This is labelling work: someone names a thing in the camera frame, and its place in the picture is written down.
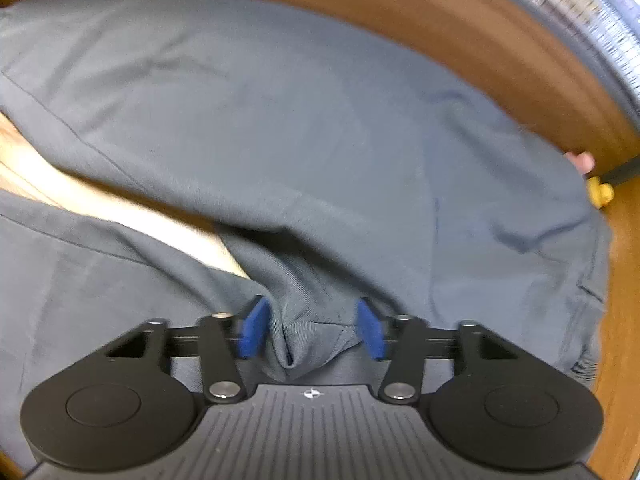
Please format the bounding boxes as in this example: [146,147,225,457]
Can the pink toy figure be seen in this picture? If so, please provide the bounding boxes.
[565,151,596,176]

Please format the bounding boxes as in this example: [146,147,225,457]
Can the grey pants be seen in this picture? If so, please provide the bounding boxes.
[0,0,614,467]

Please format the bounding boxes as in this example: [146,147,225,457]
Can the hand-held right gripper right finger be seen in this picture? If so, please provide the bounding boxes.
[356,297,521,405]

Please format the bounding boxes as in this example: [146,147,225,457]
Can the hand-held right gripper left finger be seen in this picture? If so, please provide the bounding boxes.
[102,296,271,405]

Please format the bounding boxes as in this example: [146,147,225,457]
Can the yellow rubber duck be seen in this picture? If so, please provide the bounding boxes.
[586,177,615,207]

